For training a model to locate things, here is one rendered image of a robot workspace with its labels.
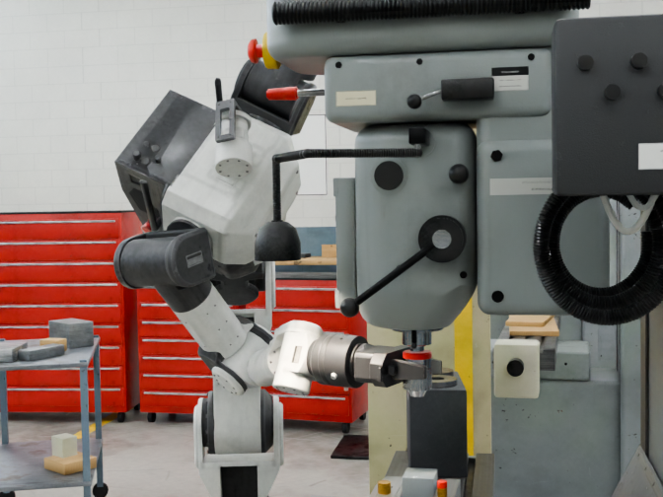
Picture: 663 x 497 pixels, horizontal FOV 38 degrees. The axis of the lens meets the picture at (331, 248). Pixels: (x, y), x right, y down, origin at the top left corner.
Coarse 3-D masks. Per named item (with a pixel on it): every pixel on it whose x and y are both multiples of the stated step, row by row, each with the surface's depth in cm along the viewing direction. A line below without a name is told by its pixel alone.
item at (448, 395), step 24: (432, 384) 203; (456, 384) 205; (408, 408) 205; (432, 408) 201; (456, 408) 201; (408, 432) 208; (432, 432) 202; (456, 432) 201; (408, 456) 210; (432, 456) 202; (456, 456) 202
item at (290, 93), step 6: (270, 90) 167; (276, 90) 166; (282, 90) 166; (288, 90) 166; (294, 90) 166; (300, 90) 166; (306, 90) 166; (312, 90) 166; (318, 90) 166; (324, 90) 165; (270, 96) 167; (276, 96) 166; (282, 96) 166; (288, 96) 166; (294, 96) 166; (300, 96) 166; (306, 96) 166; (312, 96) 166
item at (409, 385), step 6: (408, 360) 154; (414, 360) 153; (420, 360) 153; (426, 360) 154; (408, 384) 154; (414, 384) 153; (420, 384) 153; (426, 384) 154; (414, 390) 154; (420, 390) 153
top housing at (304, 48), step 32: (288, 0) 143; (288, 32) 143; (320, 32) 142; (352, 32) 141; (384, 32) 141; (416, 32) 140; (448, 32) 139; (480, 32) 138; (512, 32) 137; (544, 32) 137; (288, 64) 152; (320, 64) 153
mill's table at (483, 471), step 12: (396, 456) 220; (468, 456) 219; (480, 456) 219; (492, 456) 218; (396, 468) 210; (468, 468) 217; (480, 468) 208; (492, 468) 208; (468, 480) 208; (480, 480) 200; (492, 480) 200; (468, 492) 200; (480, 492) 192; (492, 492) 192
